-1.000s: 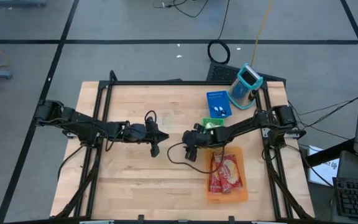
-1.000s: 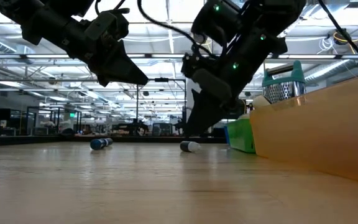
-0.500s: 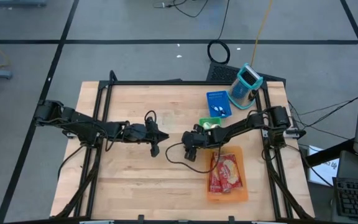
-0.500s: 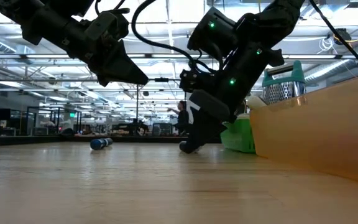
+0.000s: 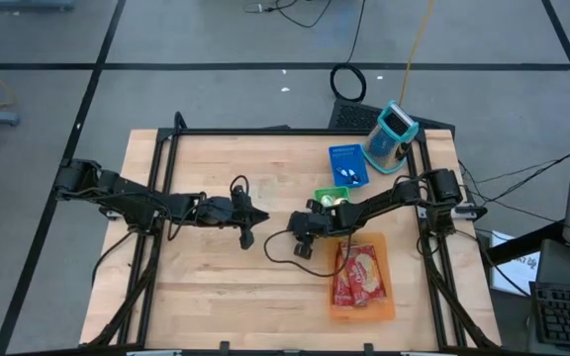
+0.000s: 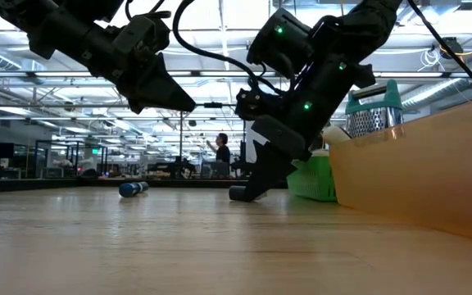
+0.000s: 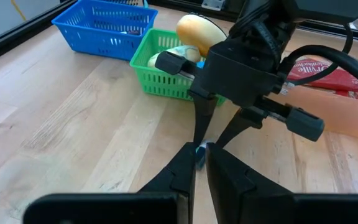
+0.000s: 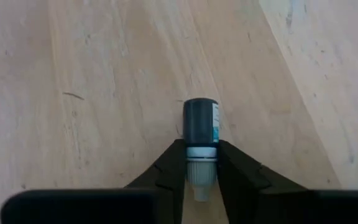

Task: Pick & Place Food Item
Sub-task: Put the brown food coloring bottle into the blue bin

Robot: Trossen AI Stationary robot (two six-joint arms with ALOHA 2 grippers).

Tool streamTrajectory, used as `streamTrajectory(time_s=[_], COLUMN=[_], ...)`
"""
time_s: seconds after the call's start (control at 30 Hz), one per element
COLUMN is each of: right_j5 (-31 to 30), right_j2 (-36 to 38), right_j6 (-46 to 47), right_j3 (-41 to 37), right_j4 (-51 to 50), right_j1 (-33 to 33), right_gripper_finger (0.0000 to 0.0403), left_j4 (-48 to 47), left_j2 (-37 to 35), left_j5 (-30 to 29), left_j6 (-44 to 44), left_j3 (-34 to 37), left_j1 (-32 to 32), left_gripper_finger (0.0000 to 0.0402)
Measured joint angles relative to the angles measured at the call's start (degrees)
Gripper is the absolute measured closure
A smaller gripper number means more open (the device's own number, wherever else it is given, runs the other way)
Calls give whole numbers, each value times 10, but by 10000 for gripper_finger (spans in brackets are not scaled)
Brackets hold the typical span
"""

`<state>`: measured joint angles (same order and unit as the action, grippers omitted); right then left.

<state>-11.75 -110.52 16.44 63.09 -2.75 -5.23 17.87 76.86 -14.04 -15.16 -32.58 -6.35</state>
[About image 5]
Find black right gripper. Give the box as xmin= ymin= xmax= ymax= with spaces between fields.
xmin=287 ymin=198 xmax=336 ymax=260

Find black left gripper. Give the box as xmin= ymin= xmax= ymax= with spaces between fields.
xmin=230 ymin=187 xmax=270 ymax=251

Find red popcorn bag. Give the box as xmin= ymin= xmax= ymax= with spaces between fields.
xmin=332 ymin=240 xmax=360 ymax=308
xmin=339 ymin=242 xmax=388 ymax=307

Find green plastic basket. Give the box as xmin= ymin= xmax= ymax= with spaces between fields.
xmin=313 ymin=185 xmax=352 ymax=208

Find blue plastic basket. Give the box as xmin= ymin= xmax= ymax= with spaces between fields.
xmin=328 ymin=142 xmax=372 ymax=190

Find orange plastic tray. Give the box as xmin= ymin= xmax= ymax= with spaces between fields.
xmin=325 ymin=231 xmax=398 ymax=323

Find black perforated panel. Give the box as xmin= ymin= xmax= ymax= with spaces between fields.
xmin=327 ymin=97 xmax=457 ymax=137

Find white paper sheet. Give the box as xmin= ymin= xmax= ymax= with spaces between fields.
xmin=489 ymin=229 xmax=542 ymax=297

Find black keyboard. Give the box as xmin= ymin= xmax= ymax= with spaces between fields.
xmin=528 ymin=280 xmax=570 ymax=348

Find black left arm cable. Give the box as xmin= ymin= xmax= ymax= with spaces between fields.
xmin=229 ymin=174 xmax=251 ymax=199

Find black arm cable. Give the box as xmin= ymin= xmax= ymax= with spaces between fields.
xmin=263 ymin=227 xmax=360 ymax=279
xmin=229 ymin=174 xmax=251 ymax=199

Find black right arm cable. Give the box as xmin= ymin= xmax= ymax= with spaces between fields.
xmin=263 ymin=227 xmax=360 ymax=279

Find black aluminium table frame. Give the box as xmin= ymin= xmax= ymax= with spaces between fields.
xmin=80 ymin=111 xmax=503 ymax=356

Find black coiled floor cable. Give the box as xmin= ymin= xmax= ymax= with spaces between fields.
xmin=329 ymin=0 xmax=368 ymax=104

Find black floor cable with plug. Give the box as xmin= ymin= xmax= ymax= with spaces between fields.
xmin=242 ymin=0 xmax=334 ymax=30

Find yellow cable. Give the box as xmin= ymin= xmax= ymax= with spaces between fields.
xmin=397 ymin=0 xmax=437 ymax=108

